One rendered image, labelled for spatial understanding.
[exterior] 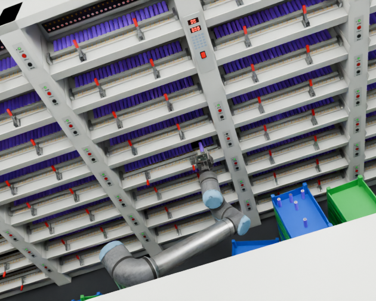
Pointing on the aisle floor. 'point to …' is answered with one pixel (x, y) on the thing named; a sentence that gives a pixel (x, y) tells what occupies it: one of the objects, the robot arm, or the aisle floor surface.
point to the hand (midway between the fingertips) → (202, 151)
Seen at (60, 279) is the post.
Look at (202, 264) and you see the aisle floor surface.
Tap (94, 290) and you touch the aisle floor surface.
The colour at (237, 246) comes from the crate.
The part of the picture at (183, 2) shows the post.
